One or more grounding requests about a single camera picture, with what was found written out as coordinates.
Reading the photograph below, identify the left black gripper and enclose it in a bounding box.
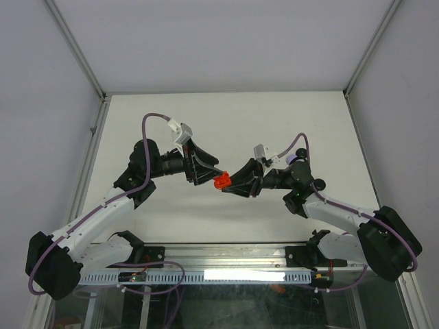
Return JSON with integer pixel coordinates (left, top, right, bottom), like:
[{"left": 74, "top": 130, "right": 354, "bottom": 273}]
[{"left": 147, "top": 138, "right": 223, "bottom": 184}]

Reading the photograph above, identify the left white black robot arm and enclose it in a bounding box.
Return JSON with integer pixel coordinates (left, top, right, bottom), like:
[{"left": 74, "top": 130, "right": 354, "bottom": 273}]
[{"left": 25, "top": 138, "right": 223, "bottom": 300}]

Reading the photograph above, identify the aluminium mounting rail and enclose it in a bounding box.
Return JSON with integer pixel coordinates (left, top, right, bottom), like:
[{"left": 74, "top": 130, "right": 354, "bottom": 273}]
[{"left": 78, "top": 242, "right": 368, "bottom": 271}]

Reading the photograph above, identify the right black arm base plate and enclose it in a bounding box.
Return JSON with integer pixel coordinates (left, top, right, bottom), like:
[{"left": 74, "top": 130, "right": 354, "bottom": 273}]
[{"left": 284, "top": 245, "right": 348, "bottom": 271}]

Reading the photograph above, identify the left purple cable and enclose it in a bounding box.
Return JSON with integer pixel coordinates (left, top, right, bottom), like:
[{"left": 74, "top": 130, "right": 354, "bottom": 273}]
[{"left": 27, "top": 112, "right": 171, "bottom": 295}]

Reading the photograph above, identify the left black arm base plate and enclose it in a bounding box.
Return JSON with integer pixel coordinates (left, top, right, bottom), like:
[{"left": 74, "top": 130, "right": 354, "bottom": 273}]
[{"left": 108, "top": 245, "right": 165, "bottom": 268}]

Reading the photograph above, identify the right aluminium frame post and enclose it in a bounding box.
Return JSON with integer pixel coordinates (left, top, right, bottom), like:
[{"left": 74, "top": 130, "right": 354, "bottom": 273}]
[{"left": 343, "top": 0, "right": 403, "bottom": 99}]

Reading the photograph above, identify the white slotted cable duct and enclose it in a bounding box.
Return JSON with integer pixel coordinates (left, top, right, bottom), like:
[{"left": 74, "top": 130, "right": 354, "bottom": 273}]
[{"left": 80, "top": 269, "right": 311, "bottom": 286}]

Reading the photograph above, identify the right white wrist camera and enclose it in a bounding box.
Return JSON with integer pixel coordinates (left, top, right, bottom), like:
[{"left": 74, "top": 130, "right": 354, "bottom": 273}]
[{"left": 253, "top": 144, "right": 280, "bottom": 169}]

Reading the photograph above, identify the red round charging case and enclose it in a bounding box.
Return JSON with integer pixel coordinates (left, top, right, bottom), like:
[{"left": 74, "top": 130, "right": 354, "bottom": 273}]
[{"left": 213, "top": 173, "right": 232, "bottom": 190}]

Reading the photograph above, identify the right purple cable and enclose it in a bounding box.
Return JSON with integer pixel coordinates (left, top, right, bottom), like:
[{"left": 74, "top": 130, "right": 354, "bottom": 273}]
[{"left": 276, "top": 132, "right": 418, "bottom": 294}]

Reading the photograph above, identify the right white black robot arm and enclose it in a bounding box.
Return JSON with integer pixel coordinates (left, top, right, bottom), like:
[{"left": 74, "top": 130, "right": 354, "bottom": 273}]
[{"left": 214, "top": 159, "right": 423, "bottom": 282}]

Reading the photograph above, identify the purple cable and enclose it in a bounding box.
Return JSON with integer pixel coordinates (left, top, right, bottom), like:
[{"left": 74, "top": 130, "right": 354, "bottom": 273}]
[
  {"left": 276, "top": 132, "right": 418, "bottom": 294},
  {"left": 27, "top": 112, "right": 171, "bottom": 295}
]

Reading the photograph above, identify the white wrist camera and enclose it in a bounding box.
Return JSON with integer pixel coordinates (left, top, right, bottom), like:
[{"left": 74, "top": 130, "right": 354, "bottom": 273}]
[
  {"left": 167, "top": 118, "right": 193, "bottom": 155},
  {"left": 253, "top": 144, "right": 280, "bottom": 169}
]

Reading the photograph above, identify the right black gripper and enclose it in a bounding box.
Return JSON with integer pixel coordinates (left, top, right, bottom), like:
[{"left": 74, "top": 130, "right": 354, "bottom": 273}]
[{"left": 221, "top": 158, "right": 294, "bottom": 198}]

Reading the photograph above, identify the black round charging case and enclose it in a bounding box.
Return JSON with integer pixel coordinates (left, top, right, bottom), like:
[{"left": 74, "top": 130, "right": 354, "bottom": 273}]
[{"left": 296, "top": 148, "right": 308, "bottom": 159}]

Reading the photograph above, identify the aluminium frame post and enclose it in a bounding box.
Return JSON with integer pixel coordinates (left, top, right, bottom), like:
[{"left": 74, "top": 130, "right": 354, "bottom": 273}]
[
  {"left": 42, "top": 0, "right": 106, "bottom": 99},
  {"left": 343, "top": 0, "right": 403, "bottom": 99}
]

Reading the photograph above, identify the purple round charging case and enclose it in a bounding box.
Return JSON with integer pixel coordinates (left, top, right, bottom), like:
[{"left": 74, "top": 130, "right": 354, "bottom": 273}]
[{"left": 286, "top": 154, "right": 299, "bottom": 165}]

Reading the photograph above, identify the small electronics board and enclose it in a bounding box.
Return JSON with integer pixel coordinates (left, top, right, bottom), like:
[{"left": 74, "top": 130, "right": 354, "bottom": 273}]
[{"left": 118, "top": 271, "right": 147, "bottom": 282}]

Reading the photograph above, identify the left aluminium frame post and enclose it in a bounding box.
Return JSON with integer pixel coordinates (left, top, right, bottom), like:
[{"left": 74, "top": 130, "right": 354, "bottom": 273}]
[{"left": 42, "top": 0, "right": 106, "bottom": 99}]

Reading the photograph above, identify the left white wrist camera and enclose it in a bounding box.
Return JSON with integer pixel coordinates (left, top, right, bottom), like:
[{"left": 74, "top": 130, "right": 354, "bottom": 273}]
[{"left": 167, "top": 118, "right": 193, "bottom": 155}]

